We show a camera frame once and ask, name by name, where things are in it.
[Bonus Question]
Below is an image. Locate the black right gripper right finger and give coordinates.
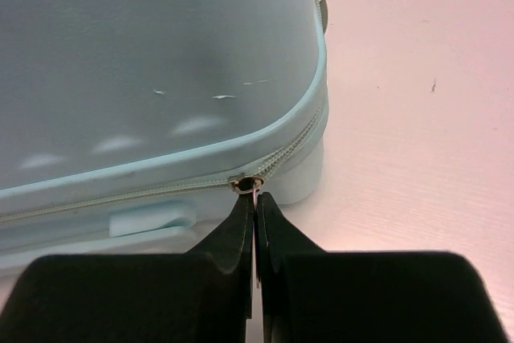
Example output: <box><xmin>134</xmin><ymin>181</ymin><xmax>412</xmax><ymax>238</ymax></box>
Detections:
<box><xmin>255</xmin><ymin>193</ymin><xmax>508</xmax><ymax>342</ymax></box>

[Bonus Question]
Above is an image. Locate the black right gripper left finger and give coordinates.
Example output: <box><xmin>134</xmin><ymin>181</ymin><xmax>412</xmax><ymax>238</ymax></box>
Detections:
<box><xmin>1</xmin><ymin>194</ymin><xmax>255</xmax><ymax>342</ymax></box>

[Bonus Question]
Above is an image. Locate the light blue suitcase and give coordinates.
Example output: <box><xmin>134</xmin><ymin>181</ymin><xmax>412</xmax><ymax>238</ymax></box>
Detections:
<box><xmin>1</xmin><ymin>0</ymin><xmax>328</xmax><ymax>276</ymax></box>

